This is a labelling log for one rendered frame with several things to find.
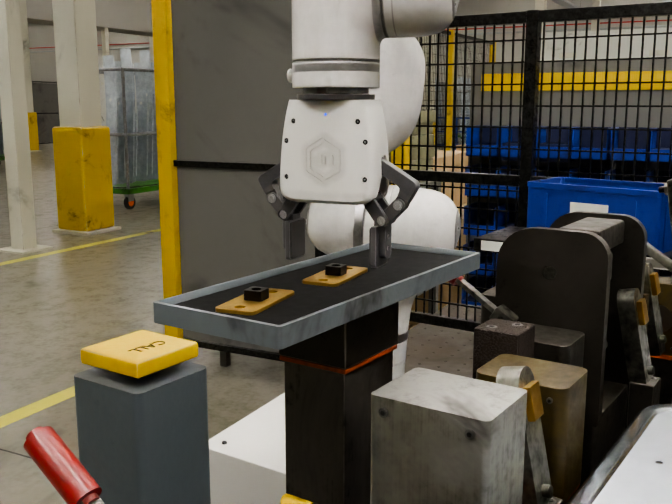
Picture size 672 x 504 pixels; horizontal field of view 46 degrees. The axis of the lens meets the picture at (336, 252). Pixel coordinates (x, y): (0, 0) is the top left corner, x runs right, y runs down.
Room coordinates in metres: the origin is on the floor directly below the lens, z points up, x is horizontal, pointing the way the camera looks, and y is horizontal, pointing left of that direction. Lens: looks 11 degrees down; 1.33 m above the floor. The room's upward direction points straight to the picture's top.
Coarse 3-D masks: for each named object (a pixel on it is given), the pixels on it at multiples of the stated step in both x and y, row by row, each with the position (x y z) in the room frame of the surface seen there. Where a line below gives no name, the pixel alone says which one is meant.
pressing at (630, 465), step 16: (640, 416) 0.80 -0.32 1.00; (656, 416) 0.81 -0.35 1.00; (624, 432) 0.76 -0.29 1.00; (640, 432) 0.76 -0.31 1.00; (656, 432) 0.76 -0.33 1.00; (624, 448) 0.72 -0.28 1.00; (640, 448) 0.73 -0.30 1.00; (656, 448) 0.73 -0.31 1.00; (608, 464) 0.68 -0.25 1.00; (624, 464) 0.69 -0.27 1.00; (640, 464) 0.69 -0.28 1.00; (656, 464) 0.69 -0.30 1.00; (592, 480) 0.65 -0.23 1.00; (608, 480) 0.66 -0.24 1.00; (624, 480) 0.66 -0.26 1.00; (640, 480) 0.66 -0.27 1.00; (656, 480) 0.66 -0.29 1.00; (576, 496) 0.62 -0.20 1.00; (592, 496) 0.62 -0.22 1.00; (608, 496) 0.63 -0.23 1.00; (624, 496) 0.63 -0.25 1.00; (640, 496) 0.63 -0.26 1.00; (656, 496) 0.63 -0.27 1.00
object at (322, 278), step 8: (336, 264) 0.78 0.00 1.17; (344, 264) 0.78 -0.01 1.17; (320, 272) 0.79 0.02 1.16; (328, 272) 0.77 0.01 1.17; (336, 272) 0.77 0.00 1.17; (344, 272) 0.78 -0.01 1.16; (352, 272) 0.79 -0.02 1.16; (360, 272) 0.79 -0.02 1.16; (304, 280) 0.75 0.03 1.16; (312, 280) 0.75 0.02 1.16; (320, 280) 0.76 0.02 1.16; (328, 280) 0.75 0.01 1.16; (336, 280) 0.75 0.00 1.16; (344, 280) 0.75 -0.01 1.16
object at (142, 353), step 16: (128, 336) 0.57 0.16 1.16; (144, 336) 0.57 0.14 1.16; (160, 336) 0.57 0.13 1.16; (96, 352) 0.53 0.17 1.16; (112, 352) 0.53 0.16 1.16; (128, 352) 0.53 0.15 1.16; (144, 352) 0.53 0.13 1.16; (160, 352) 0.53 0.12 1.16; (176, 352) 0.54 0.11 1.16; (192, 352) 0.55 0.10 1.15; (112, 368) 0.52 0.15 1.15; (128, 368) 0.51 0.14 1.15; (144, 368) 0.52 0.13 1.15; (160, 368) 0.53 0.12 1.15
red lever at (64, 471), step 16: (32, 432) 0.46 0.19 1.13; (48, 432) 0.45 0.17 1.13; (32, 448) 0.45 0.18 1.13; (48, 448) 0.45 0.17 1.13; (64, 448) 0.45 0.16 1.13; (48, 464) 0.44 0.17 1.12; (64, 464) 0.44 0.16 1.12; (80, 464) 0.44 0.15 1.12; (64, 480) 0.43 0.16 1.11; (80, 480) 0.43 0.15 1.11; (64, 496) 0.43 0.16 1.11; (80, 496) 0.43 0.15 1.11; (96, 496) 0.43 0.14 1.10
